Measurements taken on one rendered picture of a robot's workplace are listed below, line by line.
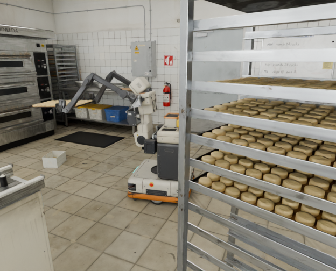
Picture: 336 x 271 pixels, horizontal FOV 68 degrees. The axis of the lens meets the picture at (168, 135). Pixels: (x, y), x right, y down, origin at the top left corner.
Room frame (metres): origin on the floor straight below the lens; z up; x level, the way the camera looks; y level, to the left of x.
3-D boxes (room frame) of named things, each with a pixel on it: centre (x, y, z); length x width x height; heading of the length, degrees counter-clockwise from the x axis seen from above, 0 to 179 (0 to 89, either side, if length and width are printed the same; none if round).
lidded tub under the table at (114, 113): (5.39, 1.12, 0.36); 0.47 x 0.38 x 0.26; 158
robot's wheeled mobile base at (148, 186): (2.63, 0.06, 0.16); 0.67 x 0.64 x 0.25; 77
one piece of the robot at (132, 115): (2.70, 0.35, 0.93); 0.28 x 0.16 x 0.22; 167
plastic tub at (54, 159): (3.44, 1.68, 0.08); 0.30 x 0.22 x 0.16; 177
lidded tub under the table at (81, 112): (5.73, 1.90, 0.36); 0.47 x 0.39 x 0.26; 154
